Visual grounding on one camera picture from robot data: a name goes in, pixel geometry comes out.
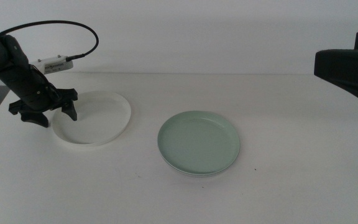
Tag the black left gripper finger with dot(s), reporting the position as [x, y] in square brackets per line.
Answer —
[34, 119]
[69, 110]

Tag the white shallow bowl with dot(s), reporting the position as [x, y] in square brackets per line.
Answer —
[98, 121]

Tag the pale green shallow bowl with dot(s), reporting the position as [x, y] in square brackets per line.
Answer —
[197, 143]

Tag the grey shallow bowl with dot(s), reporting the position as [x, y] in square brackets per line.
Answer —
[200, 176]

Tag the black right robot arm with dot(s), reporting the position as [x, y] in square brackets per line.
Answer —
[346, 67]

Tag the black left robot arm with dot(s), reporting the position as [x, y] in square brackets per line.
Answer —
[2, 53]

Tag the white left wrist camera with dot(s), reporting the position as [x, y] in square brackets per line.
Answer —
[54, 65]

